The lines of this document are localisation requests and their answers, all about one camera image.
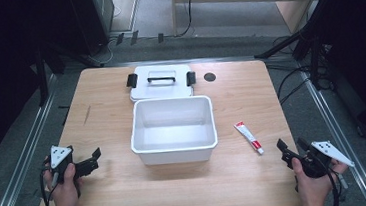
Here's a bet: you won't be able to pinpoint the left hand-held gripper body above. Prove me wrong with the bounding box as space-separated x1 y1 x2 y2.
47 142 93 183

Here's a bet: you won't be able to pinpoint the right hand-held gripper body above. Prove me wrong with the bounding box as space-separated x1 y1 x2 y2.
279 137 357 183

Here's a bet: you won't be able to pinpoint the person's right hand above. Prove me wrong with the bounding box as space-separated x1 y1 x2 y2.
290 153 352 206

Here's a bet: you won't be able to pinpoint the person's left hand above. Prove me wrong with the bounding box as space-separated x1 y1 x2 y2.
40 153 87 206

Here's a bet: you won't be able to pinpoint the red and white ointment tube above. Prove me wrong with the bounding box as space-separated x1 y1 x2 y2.
233 118 266 159

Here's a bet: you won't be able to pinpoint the white plastic storage box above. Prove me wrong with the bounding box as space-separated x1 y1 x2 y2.
127 92 221 169

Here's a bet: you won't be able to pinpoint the black metal stand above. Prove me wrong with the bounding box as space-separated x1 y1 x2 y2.
29 36 109 108

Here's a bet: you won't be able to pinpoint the dark round table grommet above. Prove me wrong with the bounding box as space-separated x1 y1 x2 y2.
202 71 218 84

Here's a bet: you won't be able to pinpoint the black tripod stand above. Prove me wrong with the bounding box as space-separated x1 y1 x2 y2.
250 9 341 95

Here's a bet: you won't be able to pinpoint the black computer tower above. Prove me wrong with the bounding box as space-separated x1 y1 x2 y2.
67 0 120 58

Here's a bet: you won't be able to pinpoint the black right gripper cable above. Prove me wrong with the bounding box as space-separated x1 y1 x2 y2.
323 160 347 206

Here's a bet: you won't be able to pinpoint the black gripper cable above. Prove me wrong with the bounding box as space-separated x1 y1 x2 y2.
323 160 347 206
38 163 55 206

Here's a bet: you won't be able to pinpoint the metal floor rail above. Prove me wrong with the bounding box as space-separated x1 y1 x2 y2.
296 55 366 206
0 73 71 206

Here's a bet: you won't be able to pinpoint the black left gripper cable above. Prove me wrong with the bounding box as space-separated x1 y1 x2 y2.
38 163 55 206

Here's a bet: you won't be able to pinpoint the black floor cables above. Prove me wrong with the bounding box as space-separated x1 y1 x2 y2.
264 33 334 107

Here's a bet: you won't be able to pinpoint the white lid with black handle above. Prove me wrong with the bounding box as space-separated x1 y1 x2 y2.
125 61 199 104

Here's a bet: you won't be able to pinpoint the white floor cable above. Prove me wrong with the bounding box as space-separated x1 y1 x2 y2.
85 4 127 67

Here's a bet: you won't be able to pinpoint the black hanging cable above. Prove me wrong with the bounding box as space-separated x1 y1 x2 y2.
173 0 198 38

